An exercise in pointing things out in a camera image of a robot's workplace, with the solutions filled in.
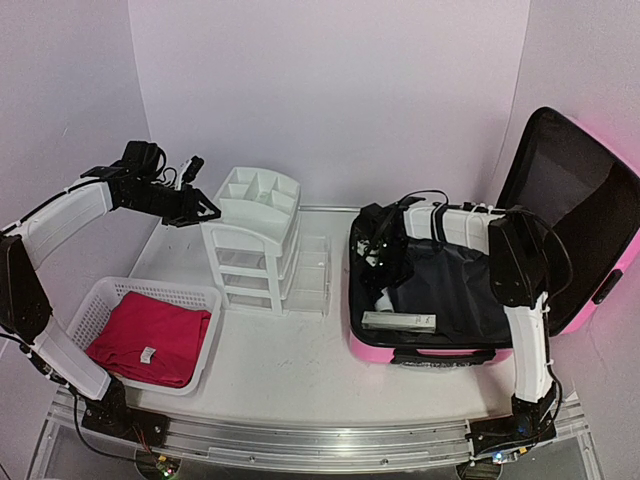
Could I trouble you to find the white flat box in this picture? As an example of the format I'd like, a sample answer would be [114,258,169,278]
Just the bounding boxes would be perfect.
[361,311,436,333]

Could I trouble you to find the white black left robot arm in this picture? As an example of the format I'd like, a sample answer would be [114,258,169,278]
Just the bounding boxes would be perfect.
[1,141,221,437]

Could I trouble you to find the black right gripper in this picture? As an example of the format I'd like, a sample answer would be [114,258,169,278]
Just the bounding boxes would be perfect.
[359,239,414,303]

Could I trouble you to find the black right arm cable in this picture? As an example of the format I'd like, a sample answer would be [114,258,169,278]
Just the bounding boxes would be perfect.
[514,207,575,301]

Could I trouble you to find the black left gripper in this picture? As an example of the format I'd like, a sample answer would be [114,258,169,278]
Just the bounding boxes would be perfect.
[122,181,221,227]

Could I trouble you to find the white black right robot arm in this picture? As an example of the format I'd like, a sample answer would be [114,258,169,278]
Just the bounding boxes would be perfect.
[348,192,562,454]

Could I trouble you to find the clear plastic drawers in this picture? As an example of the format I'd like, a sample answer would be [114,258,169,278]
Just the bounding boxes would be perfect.
[283,235,331,317]

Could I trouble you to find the white perforated plastic basket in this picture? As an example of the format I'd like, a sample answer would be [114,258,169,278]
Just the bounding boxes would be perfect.
[67,277,222,396]

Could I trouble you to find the crimson red t-shirt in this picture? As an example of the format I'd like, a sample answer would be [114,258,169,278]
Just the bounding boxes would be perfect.
[86,292,211,388]

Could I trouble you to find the white plastic drawer organizer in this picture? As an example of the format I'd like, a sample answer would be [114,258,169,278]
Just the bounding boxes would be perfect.
[201,167,301,316]

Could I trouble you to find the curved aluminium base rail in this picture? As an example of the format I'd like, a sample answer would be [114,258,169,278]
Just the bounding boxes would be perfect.
[31,390,598,475]

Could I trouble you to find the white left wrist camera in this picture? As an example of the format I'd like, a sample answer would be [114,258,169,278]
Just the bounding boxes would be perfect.
[175,156,205,190]

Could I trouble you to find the pink cartoon hard-shell suitcase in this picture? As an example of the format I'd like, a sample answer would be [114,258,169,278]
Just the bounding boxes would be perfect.
[348,105,640,369]

